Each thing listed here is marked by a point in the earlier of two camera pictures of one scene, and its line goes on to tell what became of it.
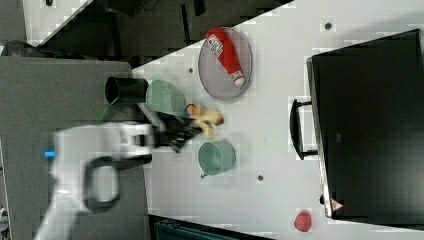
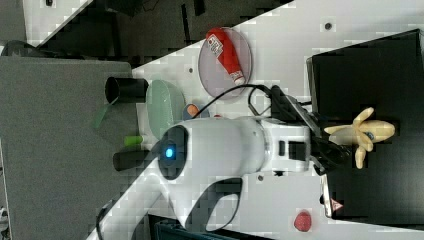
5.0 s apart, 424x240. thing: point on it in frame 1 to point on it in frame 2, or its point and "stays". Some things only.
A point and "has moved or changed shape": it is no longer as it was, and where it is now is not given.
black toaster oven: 365,119 stays
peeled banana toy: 208,118 has moved or changed shape
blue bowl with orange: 189,110 stays
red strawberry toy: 302,221 stays
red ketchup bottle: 220,44 stays
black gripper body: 170,131 to 327,153
